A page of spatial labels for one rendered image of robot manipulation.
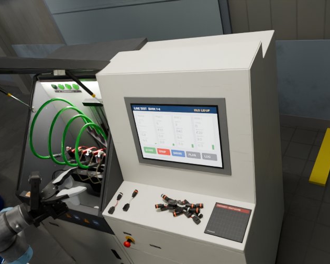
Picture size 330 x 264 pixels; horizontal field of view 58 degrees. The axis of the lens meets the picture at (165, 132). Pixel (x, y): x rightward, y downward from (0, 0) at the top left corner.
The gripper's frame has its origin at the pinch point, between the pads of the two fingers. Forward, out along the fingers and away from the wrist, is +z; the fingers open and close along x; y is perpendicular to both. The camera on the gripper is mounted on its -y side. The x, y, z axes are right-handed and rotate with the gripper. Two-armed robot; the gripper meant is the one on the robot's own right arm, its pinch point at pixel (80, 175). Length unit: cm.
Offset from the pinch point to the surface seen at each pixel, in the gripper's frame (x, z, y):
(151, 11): -206, 133, -8
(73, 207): -54, -14, 44
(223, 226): 10, 37, 49
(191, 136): -10.2, 45.6, 16.8
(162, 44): -64, 70, -10
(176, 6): -178, 146, -7
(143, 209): -22, 15, 45
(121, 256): -46, -7, 86
